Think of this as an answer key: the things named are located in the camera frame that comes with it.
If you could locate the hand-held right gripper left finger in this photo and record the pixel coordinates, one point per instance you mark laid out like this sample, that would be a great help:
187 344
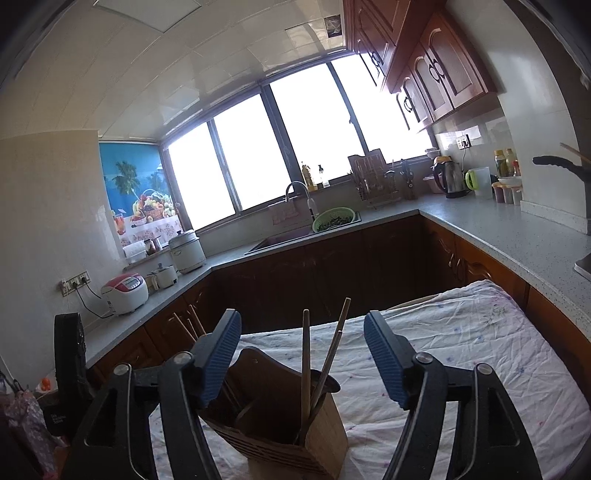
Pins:
224 355

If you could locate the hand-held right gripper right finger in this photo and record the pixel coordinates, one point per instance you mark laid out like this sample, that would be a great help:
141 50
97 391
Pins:
385 360

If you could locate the metal spoon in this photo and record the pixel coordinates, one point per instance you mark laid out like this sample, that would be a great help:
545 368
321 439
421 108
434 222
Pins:
328 382

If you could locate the bamboo utensil holder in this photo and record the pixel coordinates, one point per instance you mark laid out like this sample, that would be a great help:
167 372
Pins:
323 443

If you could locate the white floral tablecloth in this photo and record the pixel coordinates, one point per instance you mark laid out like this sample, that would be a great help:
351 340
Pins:
461 346

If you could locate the white red rice cooker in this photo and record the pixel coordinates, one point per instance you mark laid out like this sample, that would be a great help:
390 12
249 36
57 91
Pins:
124 293

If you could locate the floral patterned cloth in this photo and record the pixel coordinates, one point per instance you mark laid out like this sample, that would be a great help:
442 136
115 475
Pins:
27 424

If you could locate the large white cooking pot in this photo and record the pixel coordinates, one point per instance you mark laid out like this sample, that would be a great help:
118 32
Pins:
187 251

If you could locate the paper towel roll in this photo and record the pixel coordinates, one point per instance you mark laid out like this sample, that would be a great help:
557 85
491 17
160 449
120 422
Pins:
135 252

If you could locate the kitchen sink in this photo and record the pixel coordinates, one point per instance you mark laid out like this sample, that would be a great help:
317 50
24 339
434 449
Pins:
281 242

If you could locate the green colander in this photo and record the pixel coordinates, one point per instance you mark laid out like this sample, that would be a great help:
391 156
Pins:
333 220

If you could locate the metal kitchen faucet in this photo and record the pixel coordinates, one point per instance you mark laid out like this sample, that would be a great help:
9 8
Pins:
298 189

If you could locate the metal dish rack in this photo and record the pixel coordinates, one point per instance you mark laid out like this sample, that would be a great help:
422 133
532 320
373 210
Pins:
371 177

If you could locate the steel electric kettle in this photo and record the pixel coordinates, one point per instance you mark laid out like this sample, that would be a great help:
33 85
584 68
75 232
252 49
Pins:
450 177

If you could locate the yellow bottle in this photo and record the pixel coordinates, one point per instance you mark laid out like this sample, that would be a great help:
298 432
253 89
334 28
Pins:
307 177

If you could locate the spice jar set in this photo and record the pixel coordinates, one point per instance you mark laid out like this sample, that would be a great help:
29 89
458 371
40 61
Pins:
507 194

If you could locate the kitchen window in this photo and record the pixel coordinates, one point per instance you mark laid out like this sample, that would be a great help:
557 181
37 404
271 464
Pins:
300 129

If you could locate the wall socket strip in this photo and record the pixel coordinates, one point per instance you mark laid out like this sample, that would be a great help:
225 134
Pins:
75 282

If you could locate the tropical fruit wall poster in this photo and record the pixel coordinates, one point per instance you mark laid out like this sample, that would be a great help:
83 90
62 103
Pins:
134 184

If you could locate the wall socket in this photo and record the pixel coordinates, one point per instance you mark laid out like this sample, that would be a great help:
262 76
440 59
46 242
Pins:
466 141

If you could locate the brown wall cabinets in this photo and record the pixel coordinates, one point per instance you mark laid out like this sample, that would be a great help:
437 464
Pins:
415 55

